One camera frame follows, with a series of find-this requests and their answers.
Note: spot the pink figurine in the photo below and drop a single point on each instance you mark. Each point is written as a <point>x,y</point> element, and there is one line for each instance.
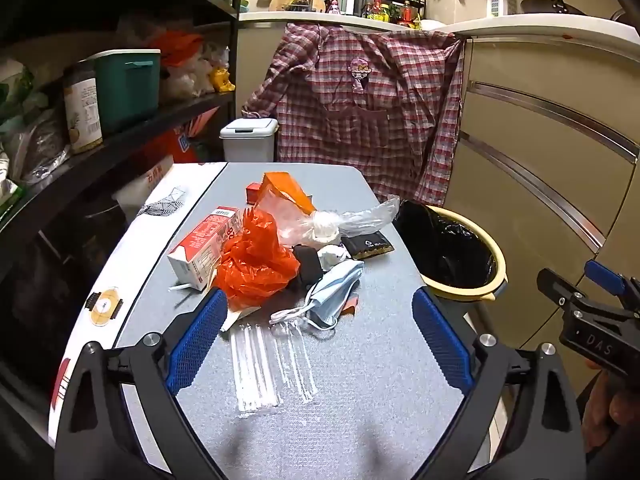
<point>334,6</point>

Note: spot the labelled food jar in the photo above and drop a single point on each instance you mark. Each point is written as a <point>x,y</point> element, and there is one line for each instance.
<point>82,110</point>

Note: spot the person's right hand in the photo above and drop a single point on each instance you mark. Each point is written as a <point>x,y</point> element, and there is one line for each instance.
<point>612,405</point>

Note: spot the small white lidded bin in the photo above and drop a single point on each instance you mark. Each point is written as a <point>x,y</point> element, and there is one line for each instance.
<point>247,147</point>

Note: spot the black metal shelf rack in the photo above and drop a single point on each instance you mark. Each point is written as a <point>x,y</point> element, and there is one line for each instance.
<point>150,125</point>

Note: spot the clear plastic bag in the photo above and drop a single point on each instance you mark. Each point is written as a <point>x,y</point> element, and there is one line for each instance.
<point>360,220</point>

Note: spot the small red box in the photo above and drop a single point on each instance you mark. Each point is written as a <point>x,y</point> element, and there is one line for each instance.
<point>252,192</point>

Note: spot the white drinking straw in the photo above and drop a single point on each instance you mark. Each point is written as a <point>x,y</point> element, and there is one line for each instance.
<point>180,287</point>

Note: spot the clear plastic straw wrappers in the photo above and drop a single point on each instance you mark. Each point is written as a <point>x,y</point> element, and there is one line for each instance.
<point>255,370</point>

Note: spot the yellow plastic object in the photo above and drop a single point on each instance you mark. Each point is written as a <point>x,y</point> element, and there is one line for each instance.
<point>222,80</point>

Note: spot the black packet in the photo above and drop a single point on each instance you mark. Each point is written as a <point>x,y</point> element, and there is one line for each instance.
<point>367,247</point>

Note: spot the wooden cutting board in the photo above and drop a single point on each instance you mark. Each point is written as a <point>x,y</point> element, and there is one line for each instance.
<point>280,4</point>

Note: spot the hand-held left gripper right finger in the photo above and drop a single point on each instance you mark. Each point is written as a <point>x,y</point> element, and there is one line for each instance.
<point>440,340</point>

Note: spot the teal storage container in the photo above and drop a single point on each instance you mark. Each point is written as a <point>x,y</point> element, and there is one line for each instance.
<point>127,95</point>

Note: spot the white plastic bags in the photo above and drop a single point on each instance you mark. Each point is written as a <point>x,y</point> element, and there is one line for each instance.
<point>190,80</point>

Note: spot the blue face mask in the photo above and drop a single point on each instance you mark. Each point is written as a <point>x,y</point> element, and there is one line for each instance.
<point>330,290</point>

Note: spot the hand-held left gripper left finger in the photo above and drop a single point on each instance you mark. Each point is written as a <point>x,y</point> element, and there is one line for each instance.
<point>200,340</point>

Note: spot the grey table cloth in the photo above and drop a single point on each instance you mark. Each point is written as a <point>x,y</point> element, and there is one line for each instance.
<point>350,360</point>

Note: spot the orange plastic bag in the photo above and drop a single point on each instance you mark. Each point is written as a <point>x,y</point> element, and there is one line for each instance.
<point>255,260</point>

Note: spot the orange snack pouch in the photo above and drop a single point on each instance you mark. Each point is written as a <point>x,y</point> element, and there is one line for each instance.
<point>285,190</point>

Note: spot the red plaid shirt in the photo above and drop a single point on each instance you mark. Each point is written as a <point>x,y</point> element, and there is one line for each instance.
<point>350,110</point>

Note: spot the white printed cardboard box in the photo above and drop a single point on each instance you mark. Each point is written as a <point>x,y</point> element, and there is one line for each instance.
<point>150,240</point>

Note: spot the orange and blue sack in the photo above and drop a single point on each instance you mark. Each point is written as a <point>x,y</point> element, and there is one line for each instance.
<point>170,145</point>

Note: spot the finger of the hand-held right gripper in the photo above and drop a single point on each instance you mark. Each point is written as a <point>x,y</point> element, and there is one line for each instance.
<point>605,272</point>
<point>555,287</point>

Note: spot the yellow rimmed trash bin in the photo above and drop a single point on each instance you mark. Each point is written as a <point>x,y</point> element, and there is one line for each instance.
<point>452,293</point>

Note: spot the clear food packages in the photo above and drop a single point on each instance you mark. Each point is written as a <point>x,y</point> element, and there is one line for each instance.
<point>30,145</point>

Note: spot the black bin liner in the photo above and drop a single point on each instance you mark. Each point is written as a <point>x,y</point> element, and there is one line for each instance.
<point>440,245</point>

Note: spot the row of sauce bottles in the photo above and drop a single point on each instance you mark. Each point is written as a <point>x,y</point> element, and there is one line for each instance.
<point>407,12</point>

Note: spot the black object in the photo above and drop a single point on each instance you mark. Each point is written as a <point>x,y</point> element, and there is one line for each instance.
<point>307,265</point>

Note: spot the red and white milk carton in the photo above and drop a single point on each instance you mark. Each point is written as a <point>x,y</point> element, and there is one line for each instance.
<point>205,245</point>

